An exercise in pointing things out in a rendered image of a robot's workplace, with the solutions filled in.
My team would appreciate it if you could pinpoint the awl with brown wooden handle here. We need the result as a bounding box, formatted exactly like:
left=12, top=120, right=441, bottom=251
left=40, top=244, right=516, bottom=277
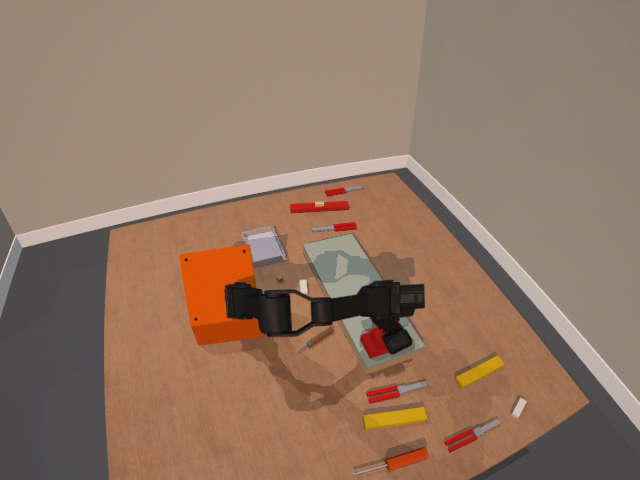
left=300, top=327, right=334, bottom=351

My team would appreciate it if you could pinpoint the orange-handled awl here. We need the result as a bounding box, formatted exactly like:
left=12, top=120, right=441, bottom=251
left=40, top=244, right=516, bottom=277
left=352, top=447, right=428, bottom=476

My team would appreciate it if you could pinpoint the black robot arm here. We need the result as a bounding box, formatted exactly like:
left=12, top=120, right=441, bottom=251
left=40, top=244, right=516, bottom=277
left=225, top=280, right=425, bottom=338

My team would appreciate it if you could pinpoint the yellow rectangular bar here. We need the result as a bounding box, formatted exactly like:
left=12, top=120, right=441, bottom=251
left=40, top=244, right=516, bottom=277
left=362, top=407, right=427, bottom=430
left=455, top=355, right=504, bottom=390

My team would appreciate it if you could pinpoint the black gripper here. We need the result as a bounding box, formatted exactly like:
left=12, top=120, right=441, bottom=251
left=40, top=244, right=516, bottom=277
left=371, top=316, right=413, bottom=354

